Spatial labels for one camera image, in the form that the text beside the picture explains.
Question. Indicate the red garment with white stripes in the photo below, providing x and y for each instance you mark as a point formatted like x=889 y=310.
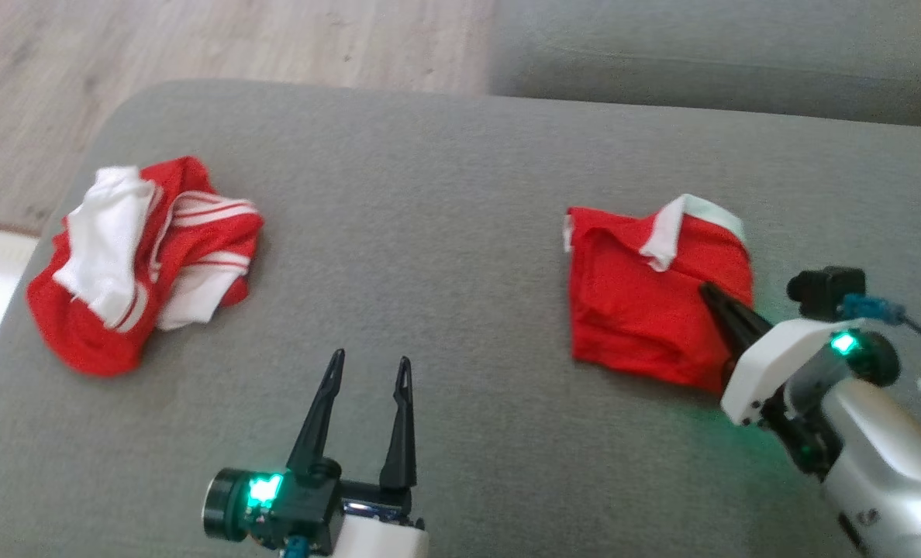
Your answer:
x=88 y=333

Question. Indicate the grey sofa chaise cushion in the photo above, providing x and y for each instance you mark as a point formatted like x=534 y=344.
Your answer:
x=429 y=232

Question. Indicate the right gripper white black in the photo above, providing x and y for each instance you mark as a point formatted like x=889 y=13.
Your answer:
x=778 y=356

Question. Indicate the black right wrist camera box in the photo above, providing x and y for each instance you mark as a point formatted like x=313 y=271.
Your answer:
x=825 y=291

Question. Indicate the red jersey with white collar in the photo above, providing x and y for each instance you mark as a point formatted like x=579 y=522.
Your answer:
x=631 y=310

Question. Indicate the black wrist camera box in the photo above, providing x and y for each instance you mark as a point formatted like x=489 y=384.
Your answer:
x=313 y=504
x=825 y=291

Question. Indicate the grey sofa back cushion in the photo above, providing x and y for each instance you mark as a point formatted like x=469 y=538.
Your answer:
x=701 y=46

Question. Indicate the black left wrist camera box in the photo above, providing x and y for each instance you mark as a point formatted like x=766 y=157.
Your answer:
x=313 y=504

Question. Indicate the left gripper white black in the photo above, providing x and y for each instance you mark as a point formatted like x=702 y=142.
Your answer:
x=236 y=504

